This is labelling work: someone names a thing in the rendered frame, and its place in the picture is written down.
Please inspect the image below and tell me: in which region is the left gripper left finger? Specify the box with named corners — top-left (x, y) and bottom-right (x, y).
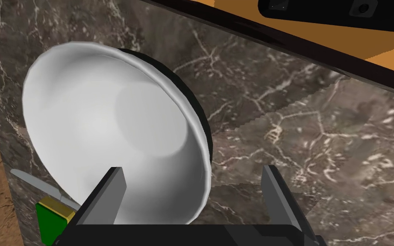
top-left (75, 167), bottom-right (127, 226)

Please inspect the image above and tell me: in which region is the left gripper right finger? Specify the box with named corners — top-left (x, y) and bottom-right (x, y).
top-left (261, 164), bottom-right (318, 240)

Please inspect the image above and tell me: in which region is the green and yellow block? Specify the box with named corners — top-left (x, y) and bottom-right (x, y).
top-left (35, 196), bottom-right (76, 246)

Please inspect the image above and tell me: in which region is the grey knife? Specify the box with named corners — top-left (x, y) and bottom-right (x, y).
top-left (10, 169), bottom-right (81, 211)

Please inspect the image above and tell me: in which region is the white bowl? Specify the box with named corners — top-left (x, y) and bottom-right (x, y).
top-left (22, 41), bottom-right (214, 226)

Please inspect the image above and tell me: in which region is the black appliance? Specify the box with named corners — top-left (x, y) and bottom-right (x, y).
top-left (258, 0), bottom-right (394, 35)

